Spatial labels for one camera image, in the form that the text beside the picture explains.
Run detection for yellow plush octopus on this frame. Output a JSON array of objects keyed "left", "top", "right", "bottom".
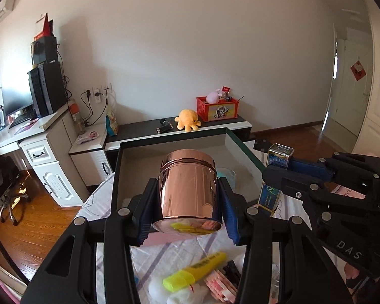
[{"left": 174, "top": 109, "right": 201, "bottom": 132}]

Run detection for black-topped low cabinet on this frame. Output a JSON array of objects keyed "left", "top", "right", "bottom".
[{"left": 104, "top": 114, "right": 254, "bottom": 179}]

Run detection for computer monitor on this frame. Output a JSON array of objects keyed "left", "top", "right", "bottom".
[{"left": 1, "top": 70, "right": 35, "bottom": 118}]

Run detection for black flashlight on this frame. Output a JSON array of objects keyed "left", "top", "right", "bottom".
[{"left": 157, "top": 118, "right": 173, "bottom": 134}]

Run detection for black box stack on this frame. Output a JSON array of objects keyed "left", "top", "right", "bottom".
[{"left": 31, "top": 35, "right": 58, "bottom": 65}]

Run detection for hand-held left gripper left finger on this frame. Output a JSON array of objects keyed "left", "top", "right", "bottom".
[{"left": 21, "top": 177, "right": 160, "bottom": 304}]

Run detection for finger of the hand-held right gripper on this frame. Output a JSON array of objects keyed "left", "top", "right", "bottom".
[
  {"left": 290, "top": 152, "right": 380, "bottom": 197},
  {"left": 262, "top": 166, "right": 380, "bottom": 226}
]

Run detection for black office chair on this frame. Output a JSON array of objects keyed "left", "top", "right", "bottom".
[{"left": 0, "top": 157, "right": 32, "bottom": 226}]

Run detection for white desk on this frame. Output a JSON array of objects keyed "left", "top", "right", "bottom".
[{"left": 0, "top": 103, "right": 85, "bottom": 209}]

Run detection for black computer tower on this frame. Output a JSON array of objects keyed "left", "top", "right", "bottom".
[{"left": 27, "top": 61, "right": 68, "bottom": 118}]

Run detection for teal round container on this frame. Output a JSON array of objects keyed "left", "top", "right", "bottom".
[{"left": 216, "top": 167, "right": 237, "bottom": 194}]

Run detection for pink storage box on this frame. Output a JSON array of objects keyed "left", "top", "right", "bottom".
[{"left": 113, "top": 127, "right": 268, "bottom": 220}]

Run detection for rose gold metal canister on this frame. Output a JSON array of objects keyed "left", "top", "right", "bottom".
[{"left": 152, "top": 148, "right": 224, "bottom": 235}]

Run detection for pink printed pillow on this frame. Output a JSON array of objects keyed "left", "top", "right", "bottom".
[{"left": 331, "top": 184, "right": 366, "bottom": 200}]

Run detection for black hair clip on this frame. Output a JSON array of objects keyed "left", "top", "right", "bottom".
[{"left": 223, "top": 260, "right": 242, "bottom": 286}]

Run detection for black power cable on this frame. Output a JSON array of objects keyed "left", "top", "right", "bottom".
[
  {"left": 80, "top": 91, "right": 94, "bottom": 126},
  {"left": 93, "top": 93, "right": 109, "bottom": 125}
]

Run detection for white door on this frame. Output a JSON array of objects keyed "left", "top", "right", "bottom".
[{"left": 331, "top": 36, "right": 372, "bottom": 138}]

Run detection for snack bag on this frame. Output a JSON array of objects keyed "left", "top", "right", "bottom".
[{"left": 105, "top": 109, "right": 119, "bottom": 137}]

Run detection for red printed crate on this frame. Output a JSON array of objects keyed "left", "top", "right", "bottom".
[{"left": 196, "top": 96, "right": 240, "bottom": 122}]

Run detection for pink bed mattress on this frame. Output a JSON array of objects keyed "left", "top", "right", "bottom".
[{"left": 0, "top": 253, "right": 27, "bottom": 304}]

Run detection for small white bedside cabinet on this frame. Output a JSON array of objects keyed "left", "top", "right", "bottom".
[{"left": 69, "top": 128, "right": 116, "bottom": 198}]

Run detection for dark speckled object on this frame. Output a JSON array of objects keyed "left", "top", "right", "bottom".
[{"left": 254, "top": 139, "right": 272, "bottom": 153}]

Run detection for bottle with orange cap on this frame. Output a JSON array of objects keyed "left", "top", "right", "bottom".
[{"left": 69, "top": 100, "right": 86, "bottom": 134}]

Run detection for pink packet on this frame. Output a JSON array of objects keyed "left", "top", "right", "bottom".
[{"left": 76, "top": 130, "right": 100, "bottom": 144}]

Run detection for yellow highlighter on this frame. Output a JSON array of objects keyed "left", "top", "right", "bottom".
[{"left": 163, "top": 252, "right": 227, "bottom": 292}]

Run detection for pink mouse pad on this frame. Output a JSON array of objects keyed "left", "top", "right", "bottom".
[{"left": 14, "top": 123, "right": 39, "bottom": 135}]

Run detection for blue printed carton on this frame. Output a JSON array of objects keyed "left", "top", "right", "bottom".
[{"left": 258, "top": 143, "right": 296, "bottom": 216}]

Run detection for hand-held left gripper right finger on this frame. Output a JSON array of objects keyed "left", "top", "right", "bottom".
[{"left": 217, "top": 177, "right": 347, "bottom": 304}]

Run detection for red white paper bag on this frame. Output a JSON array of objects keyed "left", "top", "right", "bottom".
[{"left": 35, "top": 13, "right": 54, "bottom": 39}]

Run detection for red door decoration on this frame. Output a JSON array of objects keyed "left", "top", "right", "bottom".
[{"left": 350, "top": 61, "right": 367, "bottom": 81}]

